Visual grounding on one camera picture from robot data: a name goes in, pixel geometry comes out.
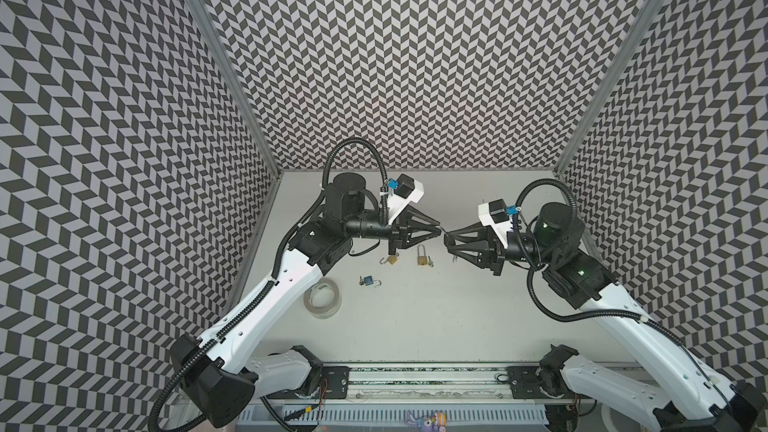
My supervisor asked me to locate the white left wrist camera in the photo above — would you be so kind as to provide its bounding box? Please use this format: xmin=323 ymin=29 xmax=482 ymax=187
xmin=387 ymin=174 xmax=424 ymax=225

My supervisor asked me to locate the aluminium right corner post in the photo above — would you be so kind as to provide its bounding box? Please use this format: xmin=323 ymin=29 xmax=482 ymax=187
xmin=554 ymin=0 xmax=666 ymax=178

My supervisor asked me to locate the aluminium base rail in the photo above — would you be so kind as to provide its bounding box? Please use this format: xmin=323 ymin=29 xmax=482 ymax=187
xmin=239 ymin=361 xmax=601 ymax=427

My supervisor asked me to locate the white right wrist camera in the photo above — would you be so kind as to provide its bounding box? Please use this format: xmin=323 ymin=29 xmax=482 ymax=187
xmin=477 ymin=199 xmax=519 ymax=248

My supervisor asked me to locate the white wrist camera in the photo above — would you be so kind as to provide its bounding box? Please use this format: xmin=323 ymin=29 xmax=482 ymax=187
xmin=387 ymin=174 xmax=424 ymax=225
xmin=477 ymin=199 xmax=519 ymax=248

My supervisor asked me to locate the large brass padlock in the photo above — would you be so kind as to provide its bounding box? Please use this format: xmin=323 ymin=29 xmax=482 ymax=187
xmin=417 ymin=244 xmax=433 ymax=267

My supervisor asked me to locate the white tape roll bottom right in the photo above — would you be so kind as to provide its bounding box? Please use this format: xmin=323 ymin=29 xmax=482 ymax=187
xmin=599 ymin=403 xmax=644 ymax=432

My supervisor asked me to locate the aluminium corner post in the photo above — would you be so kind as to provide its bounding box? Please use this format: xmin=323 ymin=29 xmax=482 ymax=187
xmin=184 ymin=0 xmax=281 ymax=176
xmin=554 ymin=0 xmax=666 ymax=178

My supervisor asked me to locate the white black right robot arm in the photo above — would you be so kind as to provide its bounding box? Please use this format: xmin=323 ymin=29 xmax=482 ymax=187
xmin=444 ymin=178 xmax=767 ymax=431

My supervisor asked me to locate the blue padlock with key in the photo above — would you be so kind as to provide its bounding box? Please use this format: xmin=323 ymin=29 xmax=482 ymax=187
xmin=359 ymin=276 xmax=382 ymax=287

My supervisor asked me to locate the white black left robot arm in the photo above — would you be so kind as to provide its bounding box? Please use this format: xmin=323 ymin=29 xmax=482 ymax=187
xmin=147 ymin=137 xmax=441 ymax=431

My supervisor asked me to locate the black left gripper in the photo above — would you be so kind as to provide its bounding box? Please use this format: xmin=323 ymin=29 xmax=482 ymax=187
xmin=345 ymin=206 xmax=443 ymax=256

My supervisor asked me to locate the aluminium left corner post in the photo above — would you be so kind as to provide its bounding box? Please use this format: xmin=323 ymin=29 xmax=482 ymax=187
xmin=184 ymin=0 xmax=281 ymax=176

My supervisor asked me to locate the clear tape roll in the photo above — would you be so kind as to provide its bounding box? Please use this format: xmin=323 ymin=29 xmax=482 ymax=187
xmin=303 ymin=278 xmax=342 ymax=320

